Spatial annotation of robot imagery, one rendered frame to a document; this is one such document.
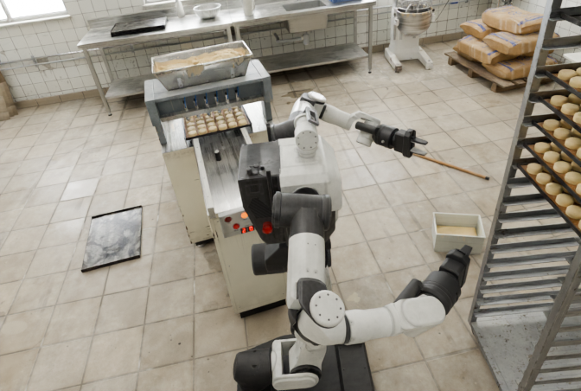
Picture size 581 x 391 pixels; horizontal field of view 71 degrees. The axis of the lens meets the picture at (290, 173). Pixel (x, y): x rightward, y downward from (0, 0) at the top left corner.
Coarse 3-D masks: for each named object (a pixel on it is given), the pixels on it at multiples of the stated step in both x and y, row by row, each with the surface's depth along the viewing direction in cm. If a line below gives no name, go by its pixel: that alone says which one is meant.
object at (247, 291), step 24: (216, 144) 248; (240, 144) 245; (216, 168) 227; (216, 192) 208; (216, 216) 196; (216, 240) 204; (240, 240) 208; (240, 264) 217; (240, 288) 226; (264, 288) 232; (240, 312) 242
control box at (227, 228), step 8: (240, 208) 196; (224, 216) 193; (232, 216) 194; (240, 216) 196; (224, 224) 195; (232, 224) 197; (240, 224) 198; (248, 224) 200; (224, 232) 198; (232, 232) 199; (240, 232) 201
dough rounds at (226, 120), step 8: (216, 112) 266; (224, 112) 265; (232, 112) 268; (240, 112) 262; (184, 120) 265; (192, 120) 259; (200, 120) 258; (208, 120) 257; (216, 120) 258; (224, 120) 255; (232, 120) 254; (240, 120) 253; (192, 128) 251; (200, 128) 250; (208, 128) 249; (216, 128) 248; (224, 128) 249; (192, 136) 245
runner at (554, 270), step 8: (488, 272) 190; (496, 272) 190; (504, 272) 191; (512, 272) 191; (520, 272) 191; (528, 272) 191; (536, 272) 191; (544, 272) 190; (552, 272) 190; (560, 272) 189; (488, 280) 190
